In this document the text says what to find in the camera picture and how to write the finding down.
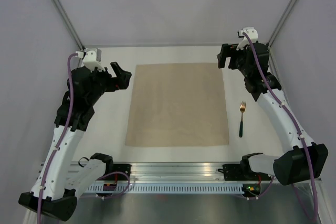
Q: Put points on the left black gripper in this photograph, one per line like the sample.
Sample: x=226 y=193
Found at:
x=121 y=81

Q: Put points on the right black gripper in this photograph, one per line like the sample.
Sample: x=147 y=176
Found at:
x=229 y=51

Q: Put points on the gold fork dark green handle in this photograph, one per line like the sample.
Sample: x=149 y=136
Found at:
x=242 y=110

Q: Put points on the beige cloth napkin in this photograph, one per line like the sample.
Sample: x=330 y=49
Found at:
x=178 y=105

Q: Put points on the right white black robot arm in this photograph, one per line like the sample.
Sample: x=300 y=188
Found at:
x=303 y=158

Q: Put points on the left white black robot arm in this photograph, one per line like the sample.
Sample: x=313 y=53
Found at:
x=54 y=195

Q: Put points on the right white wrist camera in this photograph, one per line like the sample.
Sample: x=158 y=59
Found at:
x=247 y=34

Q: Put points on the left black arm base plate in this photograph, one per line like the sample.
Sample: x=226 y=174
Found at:
x=125 y=168

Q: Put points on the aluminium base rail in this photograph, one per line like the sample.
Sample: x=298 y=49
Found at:
x=159 y=172

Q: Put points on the right aluminium frame post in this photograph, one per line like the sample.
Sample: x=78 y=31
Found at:
x=284 y=16

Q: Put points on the aluminium frame post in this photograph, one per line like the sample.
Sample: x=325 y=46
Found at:
x=67 y=22
x=284 y=16

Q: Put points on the white slotted cable duct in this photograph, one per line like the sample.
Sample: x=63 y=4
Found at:
x=185 y=188

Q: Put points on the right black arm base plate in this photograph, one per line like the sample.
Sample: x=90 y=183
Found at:
x=234 y=172

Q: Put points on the left aluminium frame post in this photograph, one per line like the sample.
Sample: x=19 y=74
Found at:
x=67 y=22

